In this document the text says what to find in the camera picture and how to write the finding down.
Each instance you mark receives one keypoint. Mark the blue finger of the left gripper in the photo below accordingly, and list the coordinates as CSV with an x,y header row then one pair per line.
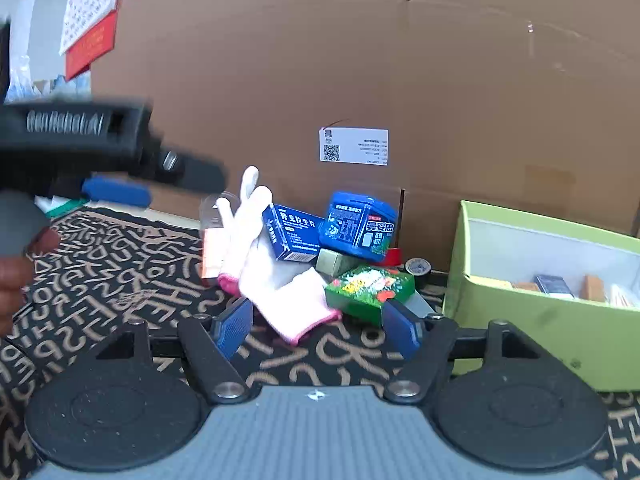
x,y
100,189
187,172

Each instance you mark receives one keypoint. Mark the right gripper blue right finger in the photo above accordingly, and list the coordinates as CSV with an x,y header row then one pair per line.
x,y
403,328

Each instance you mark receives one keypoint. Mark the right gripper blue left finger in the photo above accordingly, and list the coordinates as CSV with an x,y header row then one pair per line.
x,y
230,329

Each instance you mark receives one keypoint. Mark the clear plastic cup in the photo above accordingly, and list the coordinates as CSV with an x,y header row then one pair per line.
x,y
217,210

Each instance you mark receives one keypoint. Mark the green floral box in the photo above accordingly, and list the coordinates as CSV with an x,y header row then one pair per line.
x,y
361,292

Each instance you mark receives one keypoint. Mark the white pink cuffed glove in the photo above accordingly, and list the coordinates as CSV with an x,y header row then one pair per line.
x,y
289,295

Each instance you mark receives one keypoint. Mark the white orange medicine box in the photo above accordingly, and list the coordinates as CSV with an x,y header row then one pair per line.
x,y
218,253

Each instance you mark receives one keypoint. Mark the olive green small box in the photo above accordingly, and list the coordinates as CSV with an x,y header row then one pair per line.
x,y
333,264

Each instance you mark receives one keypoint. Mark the blue medicine box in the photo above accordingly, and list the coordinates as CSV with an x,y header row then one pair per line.
x,y
294,234

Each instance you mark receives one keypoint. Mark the blue floss container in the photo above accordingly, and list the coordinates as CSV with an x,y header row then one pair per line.
x,y
358,225

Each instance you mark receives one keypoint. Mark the person left hand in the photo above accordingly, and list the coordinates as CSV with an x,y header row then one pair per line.
x,y
16,273

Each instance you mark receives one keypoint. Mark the grey flat case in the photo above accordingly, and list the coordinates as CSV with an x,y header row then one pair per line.
x,y
414,306

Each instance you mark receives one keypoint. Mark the black patterned letter mat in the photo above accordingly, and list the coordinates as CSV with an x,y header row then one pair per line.
x,y
112,268

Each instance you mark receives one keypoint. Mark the green storage box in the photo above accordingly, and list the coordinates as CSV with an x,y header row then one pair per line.
x,y
573,288

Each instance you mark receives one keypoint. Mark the white shipping label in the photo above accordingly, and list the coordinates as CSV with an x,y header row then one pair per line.
x,y
350,145

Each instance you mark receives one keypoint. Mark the large cardboard box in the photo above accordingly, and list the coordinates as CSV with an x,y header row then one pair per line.
x,y
529,104

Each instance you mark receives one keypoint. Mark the red white wall calendar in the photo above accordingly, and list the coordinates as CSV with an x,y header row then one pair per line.
x,y
88,32

